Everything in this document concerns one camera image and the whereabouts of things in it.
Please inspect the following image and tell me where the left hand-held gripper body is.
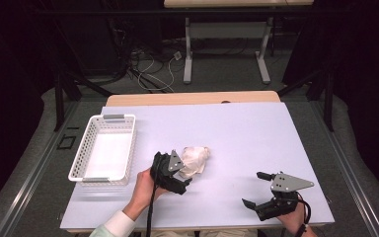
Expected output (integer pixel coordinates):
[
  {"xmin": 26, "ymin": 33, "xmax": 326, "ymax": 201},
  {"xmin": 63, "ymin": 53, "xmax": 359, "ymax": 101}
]
[{"xmin": 150, "ymin": 149, "xmax": 186, "ymax": 191}]

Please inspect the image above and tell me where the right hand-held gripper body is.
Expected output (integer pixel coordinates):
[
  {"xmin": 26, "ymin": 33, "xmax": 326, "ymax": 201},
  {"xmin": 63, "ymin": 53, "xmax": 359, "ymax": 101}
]
[{"xmin": 256, "ymin": 171, "xmax": 315, "ymax": 222}]

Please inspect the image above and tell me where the cream baby bodysuit brown trim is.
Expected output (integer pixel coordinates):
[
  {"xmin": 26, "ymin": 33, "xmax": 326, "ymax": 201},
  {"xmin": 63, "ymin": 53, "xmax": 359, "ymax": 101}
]
[{"xmin": 177, "ymin": 146, "xmax": 211, "ymax": 180}]

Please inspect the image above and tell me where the white perforated plastic basket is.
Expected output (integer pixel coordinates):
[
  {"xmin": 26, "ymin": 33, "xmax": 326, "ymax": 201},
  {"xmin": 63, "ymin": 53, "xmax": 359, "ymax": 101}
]
[{"xmin": 67, "ymin": 114, "xmax": 137, "ymax": 187}]

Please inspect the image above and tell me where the person's left hand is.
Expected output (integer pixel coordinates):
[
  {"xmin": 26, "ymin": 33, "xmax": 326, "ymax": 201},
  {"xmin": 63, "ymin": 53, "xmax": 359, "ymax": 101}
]
[{"xmin": 127, "ymin": 168, "xmax": 168, "ymax": 216}]

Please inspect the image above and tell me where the person's right hand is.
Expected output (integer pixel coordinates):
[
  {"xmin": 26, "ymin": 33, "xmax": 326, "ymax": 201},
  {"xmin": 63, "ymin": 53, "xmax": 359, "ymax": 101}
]
[{"xmin": 275, "ymin": 201, "xmax": 307, "ymax": 236}]

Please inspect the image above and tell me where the pale lilac table mat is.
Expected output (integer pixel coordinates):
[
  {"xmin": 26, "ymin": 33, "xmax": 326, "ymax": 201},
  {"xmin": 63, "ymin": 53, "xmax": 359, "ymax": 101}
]
[{"xmin": 59, "ymin": 102, "xmax": 336, "ymax": 231}]

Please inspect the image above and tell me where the black metal stand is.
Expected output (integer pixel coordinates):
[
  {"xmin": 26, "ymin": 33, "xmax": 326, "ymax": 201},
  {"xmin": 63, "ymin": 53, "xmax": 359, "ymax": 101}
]
[
  {"xmin": 277, "ymin": 68, "xmax": 335, "ymax": 132},
  {"xmin": 53, "ymin": 72, "xmax": 113, "ymax": 132}
]

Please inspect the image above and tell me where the dark curtain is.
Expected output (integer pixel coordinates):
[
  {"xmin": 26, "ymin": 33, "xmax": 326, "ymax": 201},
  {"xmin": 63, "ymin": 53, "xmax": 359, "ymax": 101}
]
[
  {"xmin": 0, "ymin": 0, "xmax": 55, "ymax": 218},
  {"xmin": 282, "ymin": 0, "xmax": 379, "ymax": 205}
]

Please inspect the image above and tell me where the black horizontal bar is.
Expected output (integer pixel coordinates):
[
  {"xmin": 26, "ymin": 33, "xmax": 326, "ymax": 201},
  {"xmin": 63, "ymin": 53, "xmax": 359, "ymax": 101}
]
[{"xmin": 36, "ymin": 9, "xmax": 346, "ymax": 17}]

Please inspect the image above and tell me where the desk with white legs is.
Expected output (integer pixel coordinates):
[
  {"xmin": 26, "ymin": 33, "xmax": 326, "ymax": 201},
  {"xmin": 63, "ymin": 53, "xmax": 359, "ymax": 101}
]
[{"xmin": 163, "ymin": 0, "xmax": 315, "ymax": 85}]

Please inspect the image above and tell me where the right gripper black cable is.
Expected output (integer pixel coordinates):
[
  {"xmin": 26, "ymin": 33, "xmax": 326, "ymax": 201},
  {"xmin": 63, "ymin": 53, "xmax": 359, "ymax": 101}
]
[{"xmin": 294, "ymin": 192, "xmax": 312, "ymax": 237}]

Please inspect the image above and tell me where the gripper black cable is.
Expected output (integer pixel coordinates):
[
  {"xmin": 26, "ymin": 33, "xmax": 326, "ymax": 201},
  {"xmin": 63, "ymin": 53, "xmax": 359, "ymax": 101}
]
[
  {"xmin": 294, "ymin": 192, "xmax": 312, "ymax": 237},
  {"xmin": 145, "ymin": 152, "xmax": 162, "ymax": 237}
]

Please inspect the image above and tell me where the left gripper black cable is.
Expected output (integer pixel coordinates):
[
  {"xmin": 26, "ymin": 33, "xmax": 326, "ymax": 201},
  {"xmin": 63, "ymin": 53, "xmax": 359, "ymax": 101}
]
[{"xmin": 145, "ymin": 152, "xmax": 162, "ymax": 237}]

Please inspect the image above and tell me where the aluminium floor rail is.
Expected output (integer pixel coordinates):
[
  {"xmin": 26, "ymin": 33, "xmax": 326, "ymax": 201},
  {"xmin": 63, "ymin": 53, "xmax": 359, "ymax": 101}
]
[
  {"xmin": 0, "ymin": 102, "xmax": 80, "ymax": 237},
  {"xmin": 310, "ymin": 102, "xmax": 379, "ymax": 237}
]

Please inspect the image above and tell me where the white floor cable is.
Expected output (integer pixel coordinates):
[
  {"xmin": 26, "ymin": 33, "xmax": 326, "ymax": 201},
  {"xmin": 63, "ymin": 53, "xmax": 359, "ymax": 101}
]
[{"xmin": 137, "ymin": 53, "xmax": 176, "ymax": 93}]

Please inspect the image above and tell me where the black floor socket frame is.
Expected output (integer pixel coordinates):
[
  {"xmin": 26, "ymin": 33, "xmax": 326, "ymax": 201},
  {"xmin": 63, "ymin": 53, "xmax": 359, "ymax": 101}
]
[{"xmin": 56, "ymin": 133, "xmax": 77, "ymax": 151}]

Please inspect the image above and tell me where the bundle of black cables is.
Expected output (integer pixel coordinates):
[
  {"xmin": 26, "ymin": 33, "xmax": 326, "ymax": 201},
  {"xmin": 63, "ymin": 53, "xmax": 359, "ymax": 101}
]
[{"xmin": 108, "ymin": 16, "xmax": 166, "ymax": 93}]

